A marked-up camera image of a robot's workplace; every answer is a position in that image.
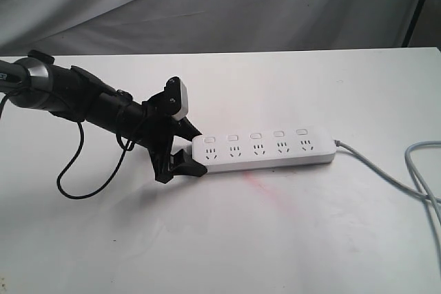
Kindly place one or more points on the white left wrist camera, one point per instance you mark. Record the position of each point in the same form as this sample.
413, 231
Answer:
176, 98

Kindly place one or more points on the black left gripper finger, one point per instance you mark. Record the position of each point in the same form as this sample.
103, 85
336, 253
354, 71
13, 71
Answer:
182, 164
186, 130

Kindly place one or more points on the white five-socket power strip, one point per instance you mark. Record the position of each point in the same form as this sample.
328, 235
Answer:
260, 149

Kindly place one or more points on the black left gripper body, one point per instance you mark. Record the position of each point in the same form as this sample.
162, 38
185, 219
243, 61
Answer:
157, 135

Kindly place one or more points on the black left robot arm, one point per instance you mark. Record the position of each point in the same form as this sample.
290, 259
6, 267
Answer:
35, 82

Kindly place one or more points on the grey backdrop cloth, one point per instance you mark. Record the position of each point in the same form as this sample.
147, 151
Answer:
93, 27

